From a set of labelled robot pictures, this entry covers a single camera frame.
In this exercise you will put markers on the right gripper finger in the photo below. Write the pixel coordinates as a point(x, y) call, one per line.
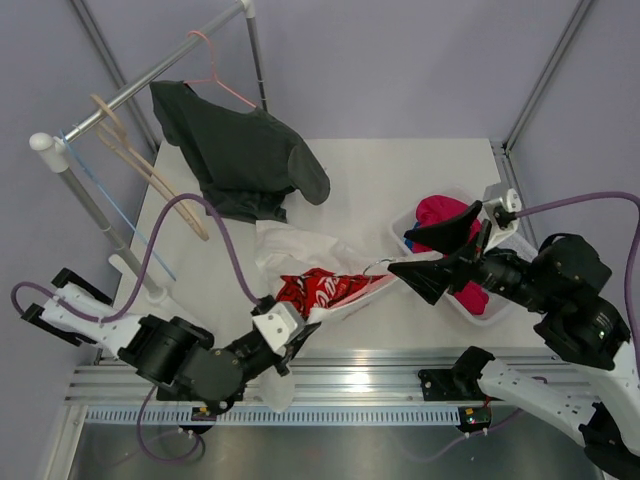
point(432, 277)
point(448, 236)

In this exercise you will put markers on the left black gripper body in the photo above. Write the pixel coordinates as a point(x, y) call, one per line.
point(252, 360)

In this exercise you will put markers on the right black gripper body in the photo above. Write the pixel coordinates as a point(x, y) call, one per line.
point(503, 271)

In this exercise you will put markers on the pink plastic hanger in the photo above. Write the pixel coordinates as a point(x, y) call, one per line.
point(379, 282)

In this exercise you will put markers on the white Coca-Cola t-shirt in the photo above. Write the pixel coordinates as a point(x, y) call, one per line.
point(311, 269)

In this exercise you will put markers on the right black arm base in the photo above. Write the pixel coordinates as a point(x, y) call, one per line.
point(446, 385)

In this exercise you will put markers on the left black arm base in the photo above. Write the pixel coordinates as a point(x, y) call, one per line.
point(208, 388)

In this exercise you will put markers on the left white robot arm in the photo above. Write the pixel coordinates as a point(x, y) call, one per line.
point(181, 359)

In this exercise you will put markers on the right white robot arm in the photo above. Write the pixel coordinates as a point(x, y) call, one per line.
point(563, 285)

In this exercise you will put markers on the dark grey t-shirt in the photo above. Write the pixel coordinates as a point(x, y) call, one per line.
point(245, 163)

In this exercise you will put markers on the beige wooden hanger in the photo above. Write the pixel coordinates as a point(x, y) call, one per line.
point(114, 135)

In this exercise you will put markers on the magenta cloth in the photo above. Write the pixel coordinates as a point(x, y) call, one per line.
point(439, 208)

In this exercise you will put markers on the silver clothes rack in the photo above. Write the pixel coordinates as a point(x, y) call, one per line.
point(139, 34)

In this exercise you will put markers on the aluminium mounting rail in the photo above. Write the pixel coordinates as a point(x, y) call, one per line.
point(335, 378)

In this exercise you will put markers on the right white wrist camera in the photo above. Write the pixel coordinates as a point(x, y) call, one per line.
point(501, 204)

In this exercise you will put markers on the white slotted cable duct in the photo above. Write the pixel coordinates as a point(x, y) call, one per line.
point(183, 415)

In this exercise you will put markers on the blue wire hanger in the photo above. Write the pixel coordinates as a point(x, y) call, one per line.
point(89, 172)

